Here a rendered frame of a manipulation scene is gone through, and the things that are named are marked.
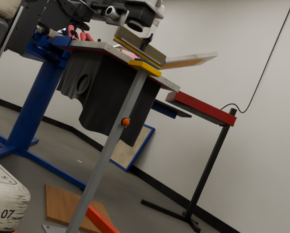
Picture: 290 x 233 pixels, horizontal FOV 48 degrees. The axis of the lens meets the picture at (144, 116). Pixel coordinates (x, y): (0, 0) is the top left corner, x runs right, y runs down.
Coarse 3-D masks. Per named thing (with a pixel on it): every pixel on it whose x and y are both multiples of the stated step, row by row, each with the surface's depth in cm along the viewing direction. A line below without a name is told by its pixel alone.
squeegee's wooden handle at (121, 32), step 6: (120, 30) 187; (126, 30) 189; (114, 36) 188; (120, 36) 188; (126, 36) 190; (132, 36) 192; (132, 42) 193; (138, 42) 195; (138, 48) 196; (150, 48) 201; (150, 54) 202; (156, 54) 204; (162, 54) 207; (156, 60) 205; (162, 60) 208
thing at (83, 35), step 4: (68, 28) 284; (72, 28) 283; (80, 28) 312; (68, 32) 280; (84, 32) 294; (68, 36) 278; (76, 36) 321; (80, 36) 290; (84, 36) 290; (88, 36) 298; (80, 40) 288; (84, 40) 285; (92, 40) 299
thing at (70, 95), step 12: (72, 60) 215; (84, 60) 200; (96, 60) 187; (72, 72) 208; (84, 72) 194; (60, 84) 218; (72, 84) 204; (84, 84) 190; (72, 96) 199; (84, 96) 186
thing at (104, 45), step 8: (72, 40) 208; (80, 48) 201; (88, 48) 188; (96, 48) 177; (104, 48) 170; (112, 48) 173; (120, 56) 176; (128, 56) 179; (160, 80) 195; (168, 80) 198; (176, 88) 203
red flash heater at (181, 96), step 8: (168, 96) 327; (176, 96) 294; (184, 96) 294; (176, 104) 324; (184, 104) 298; (192, 104) 295; (200, 104) 296; (208, 104) 297; (192, 112) 330; (200, 112) 303; (208, 112) 297; (216, 112) 298; (224, 112) 299; (208, 120) 337; (216, 120) 308; (224, 120) 299; (232, 120) 300
